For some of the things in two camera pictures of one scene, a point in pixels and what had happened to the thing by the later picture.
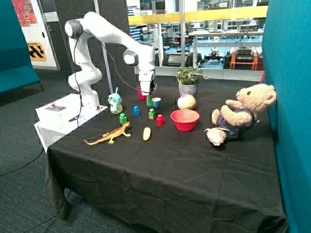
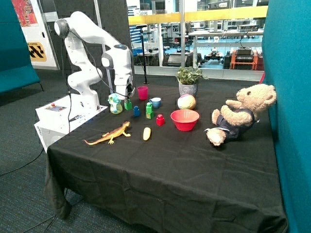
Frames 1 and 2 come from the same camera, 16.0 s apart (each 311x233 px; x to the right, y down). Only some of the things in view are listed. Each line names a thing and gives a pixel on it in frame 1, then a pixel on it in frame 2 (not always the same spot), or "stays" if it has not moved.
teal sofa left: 16,70 stays
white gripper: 146,78 -> 124,85
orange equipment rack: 244,58 stays
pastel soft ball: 186,102 stays
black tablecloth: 146,163 stays
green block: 123,118 -> 128,105
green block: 149,101 -> 148,108
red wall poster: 25,12 stays
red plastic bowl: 184,120 stays
